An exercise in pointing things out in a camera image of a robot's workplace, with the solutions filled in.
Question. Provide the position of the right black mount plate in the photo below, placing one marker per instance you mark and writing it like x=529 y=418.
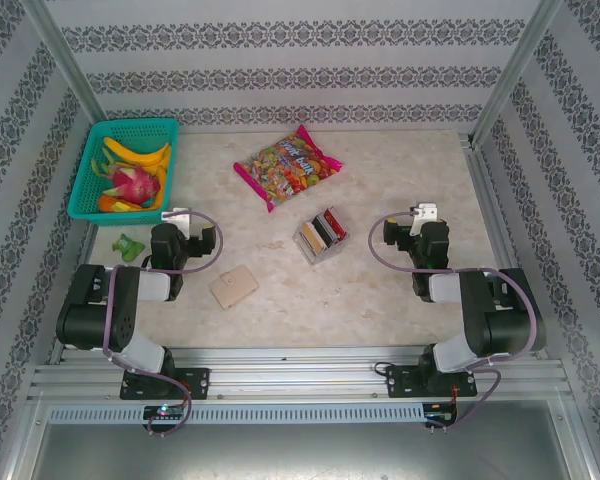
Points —
x=400 y=382

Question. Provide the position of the beige card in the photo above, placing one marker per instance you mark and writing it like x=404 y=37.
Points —
x=312 y=239

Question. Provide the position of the right controller board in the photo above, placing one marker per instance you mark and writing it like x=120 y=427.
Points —
x=440 y=412

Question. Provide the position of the black mount plate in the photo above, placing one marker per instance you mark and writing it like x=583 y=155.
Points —
x=400 y=382
x=197 y=382

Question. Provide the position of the left aluminium frame post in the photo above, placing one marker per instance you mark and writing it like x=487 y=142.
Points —
x=62 y=55

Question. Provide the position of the aluminium side rail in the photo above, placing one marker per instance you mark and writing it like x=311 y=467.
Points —
x=487 y=200
x=86 y=245

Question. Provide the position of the aluminium frame post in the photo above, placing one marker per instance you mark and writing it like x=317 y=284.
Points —
x=512 y=70
x=62 y=55

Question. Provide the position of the curved yellow toy banana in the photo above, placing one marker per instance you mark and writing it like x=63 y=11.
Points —
x=164 y=180

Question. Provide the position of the controller board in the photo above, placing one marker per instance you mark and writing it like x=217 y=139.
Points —
x=165 y=412
x=440 y=412

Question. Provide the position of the left aluminium side rail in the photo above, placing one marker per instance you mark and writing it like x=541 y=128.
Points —
x=86 y=245

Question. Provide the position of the pink toy dragon fruit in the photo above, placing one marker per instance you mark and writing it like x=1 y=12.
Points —
x=132 y=185

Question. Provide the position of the beige card holder wallet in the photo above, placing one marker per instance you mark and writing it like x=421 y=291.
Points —
x=232 y=290

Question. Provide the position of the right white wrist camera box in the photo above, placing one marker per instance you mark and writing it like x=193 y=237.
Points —
x=426 y=212

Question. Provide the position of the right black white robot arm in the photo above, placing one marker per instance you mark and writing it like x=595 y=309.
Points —
x=505 y=320

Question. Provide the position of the left black mount plate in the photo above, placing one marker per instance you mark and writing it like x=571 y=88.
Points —
x=197 y=382

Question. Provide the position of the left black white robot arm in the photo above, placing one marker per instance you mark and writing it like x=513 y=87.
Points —
x=90 y=320

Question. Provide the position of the clear acrylic card box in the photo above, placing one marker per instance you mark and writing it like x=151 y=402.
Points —
x=320 y=257

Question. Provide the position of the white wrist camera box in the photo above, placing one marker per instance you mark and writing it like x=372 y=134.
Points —
x=426 y=212
x=177 y=217

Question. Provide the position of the right aluminium frame post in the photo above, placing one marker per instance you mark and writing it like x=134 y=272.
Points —
x=512 y=70

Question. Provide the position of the right aluminium side rail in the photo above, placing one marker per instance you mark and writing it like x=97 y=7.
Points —
x=487 y=200

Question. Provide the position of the green plastic toy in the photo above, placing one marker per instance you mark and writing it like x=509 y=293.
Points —
x=127 y=247

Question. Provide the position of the long yellow toy banana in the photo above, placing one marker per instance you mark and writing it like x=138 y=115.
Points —
x=130 y=154

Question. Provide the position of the orange toy fruit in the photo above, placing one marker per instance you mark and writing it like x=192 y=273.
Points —
x=107 y=202

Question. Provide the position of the colourful candy bag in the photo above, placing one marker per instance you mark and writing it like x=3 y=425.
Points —
x=285 y=167

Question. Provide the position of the teal plastic basket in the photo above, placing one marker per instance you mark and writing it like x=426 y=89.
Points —
x=130 y=131

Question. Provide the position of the black card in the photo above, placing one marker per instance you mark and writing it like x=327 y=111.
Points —
x=325 y=231

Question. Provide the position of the red card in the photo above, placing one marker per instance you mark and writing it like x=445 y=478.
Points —
x=335 y=222

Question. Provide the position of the left controller board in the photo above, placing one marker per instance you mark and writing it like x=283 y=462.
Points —
x=165 y=412

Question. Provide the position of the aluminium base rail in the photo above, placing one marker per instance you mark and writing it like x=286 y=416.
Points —
x=290 y=375

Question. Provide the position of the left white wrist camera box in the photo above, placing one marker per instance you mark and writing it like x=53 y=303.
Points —
x=177 y=217

